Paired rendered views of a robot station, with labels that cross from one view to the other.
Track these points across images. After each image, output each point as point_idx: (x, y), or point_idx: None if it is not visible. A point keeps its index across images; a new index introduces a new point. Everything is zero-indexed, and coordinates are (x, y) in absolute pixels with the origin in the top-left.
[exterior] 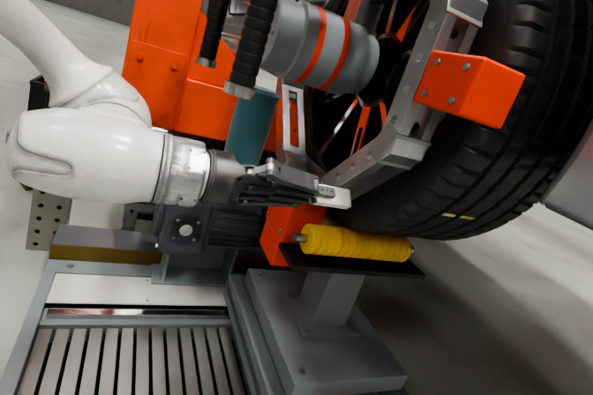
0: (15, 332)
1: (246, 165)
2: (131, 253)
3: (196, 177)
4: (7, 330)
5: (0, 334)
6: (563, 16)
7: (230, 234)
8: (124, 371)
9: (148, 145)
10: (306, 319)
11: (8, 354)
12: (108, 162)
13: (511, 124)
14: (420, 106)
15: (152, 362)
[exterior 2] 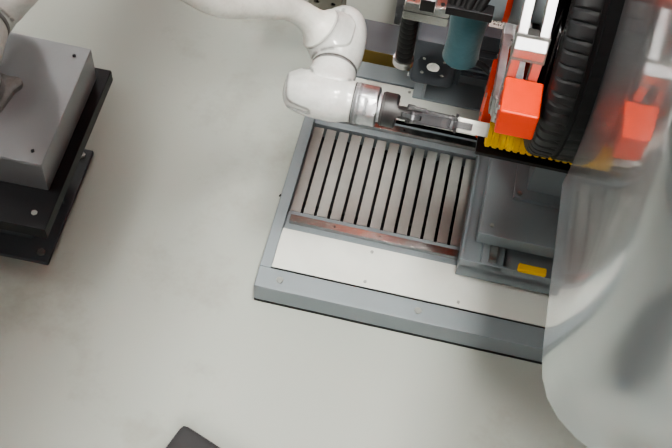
0: (299, 121)
1: (401, 110)
2: None
3: (369, 118)
4: (294, 117)
5: (289, 120)
6: (599, 71)
7: (483, 73)
8: (372, 179)
9: (344, 100)
10: (525, 182)
11: (295, 139)
12: (324, 110)
13: (561, 130)
14: None
15: (395, 177)
